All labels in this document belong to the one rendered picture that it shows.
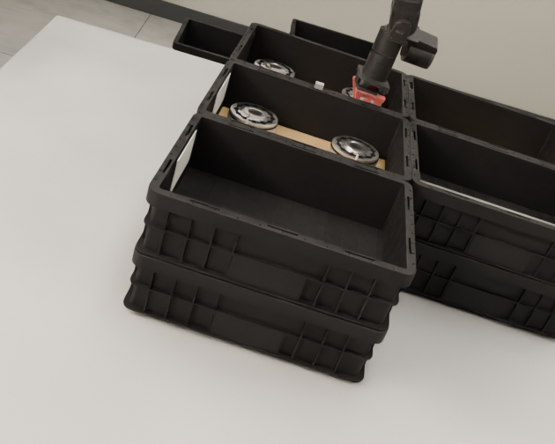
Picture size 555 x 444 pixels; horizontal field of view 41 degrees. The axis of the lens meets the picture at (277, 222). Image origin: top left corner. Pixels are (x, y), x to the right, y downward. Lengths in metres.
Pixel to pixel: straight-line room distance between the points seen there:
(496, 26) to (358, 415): 3.78
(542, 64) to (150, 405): 4.11
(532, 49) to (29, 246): 3.93
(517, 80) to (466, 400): 3.74
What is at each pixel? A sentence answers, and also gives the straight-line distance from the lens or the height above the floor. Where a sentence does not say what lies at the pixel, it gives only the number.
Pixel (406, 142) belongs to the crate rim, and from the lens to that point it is 1.47.
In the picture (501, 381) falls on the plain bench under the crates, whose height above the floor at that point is 0.70.
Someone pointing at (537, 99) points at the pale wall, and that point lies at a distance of 4.96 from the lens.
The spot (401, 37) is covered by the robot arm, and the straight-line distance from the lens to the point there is 1.57.
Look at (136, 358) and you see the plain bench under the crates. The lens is 1.11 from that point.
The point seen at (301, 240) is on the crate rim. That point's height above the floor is 0.93.
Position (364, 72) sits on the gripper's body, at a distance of 1.63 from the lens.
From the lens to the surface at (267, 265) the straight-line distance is 1.07.
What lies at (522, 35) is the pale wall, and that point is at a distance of 4.78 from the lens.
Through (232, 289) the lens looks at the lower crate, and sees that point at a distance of 1.10.
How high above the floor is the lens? 1.47
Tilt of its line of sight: 31 degrees down
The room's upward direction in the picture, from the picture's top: 19 degrees clockwise
